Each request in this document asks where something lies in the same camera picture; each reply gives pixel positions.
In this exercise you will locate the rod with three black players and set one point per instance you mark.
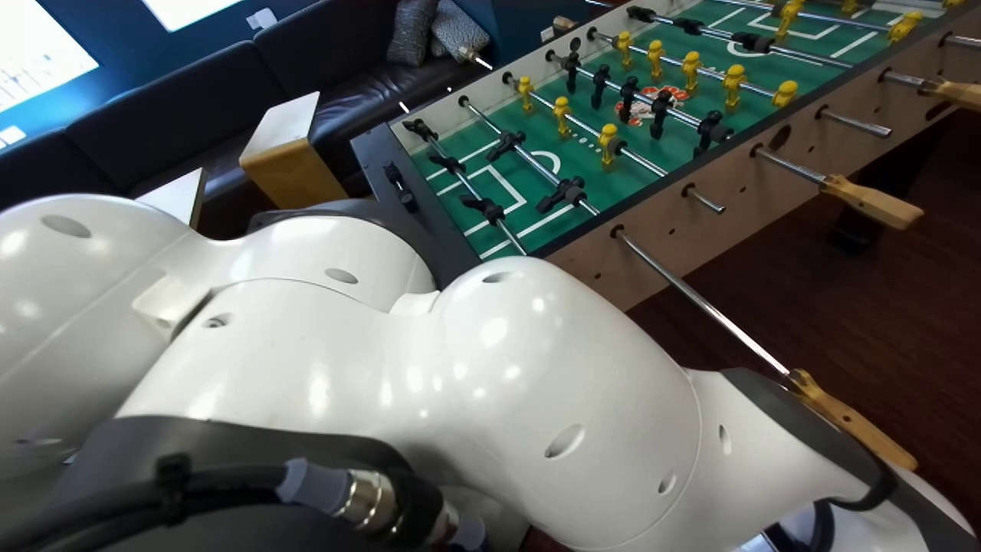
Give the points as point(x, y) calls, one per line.
point(491, 210)
point(961, 94)

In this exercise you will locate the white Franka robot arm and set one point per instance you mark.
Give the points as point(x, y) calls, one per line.
point(462, 408)

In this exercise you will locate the rod with three yellow players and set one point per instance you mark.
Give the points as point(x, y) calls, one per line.
point(848, 6)
point(609, 144)

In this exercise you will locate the wooden block with white top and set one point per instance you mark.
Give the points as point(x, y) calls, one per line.
point(293, 169)

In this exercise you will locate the grey patterned cushion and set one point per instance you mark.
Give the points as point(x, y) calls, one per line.
point(416, 32)

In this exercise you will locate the foosball table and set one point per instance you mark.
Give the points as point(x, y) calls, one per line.
point(776, 200)

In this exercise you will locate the rod with five yellow players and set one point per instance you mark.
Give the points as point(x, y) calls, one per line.
point(733, 88)

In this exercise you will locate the white panel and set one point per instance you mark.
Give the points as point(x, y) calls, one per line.
point(179, 196)

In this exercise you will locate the dark leather couch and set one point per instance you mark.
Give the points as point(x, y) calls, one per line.
point(202, 104)

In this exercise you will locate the rod with two black players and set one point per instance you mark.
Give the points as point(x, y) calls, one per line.
point(848, 418)

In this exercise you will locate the rod with five black players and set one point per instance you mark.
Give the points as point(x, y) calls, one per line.
point(876, 203)

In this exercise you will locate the rod with two yellow players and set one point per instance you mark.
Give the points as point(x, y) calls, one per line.
point(904, 27)

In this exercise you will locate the black scoring bead rail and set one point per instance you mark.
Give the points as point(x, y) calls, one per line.
point(399, 189)

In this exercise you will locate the small white wall sign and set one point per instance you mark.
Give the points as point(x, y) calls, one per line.
point(260, 19)
point(11, 137)

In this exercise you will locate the large white wall poster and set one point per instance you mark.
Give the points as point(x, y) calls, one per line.
point(41, 50)

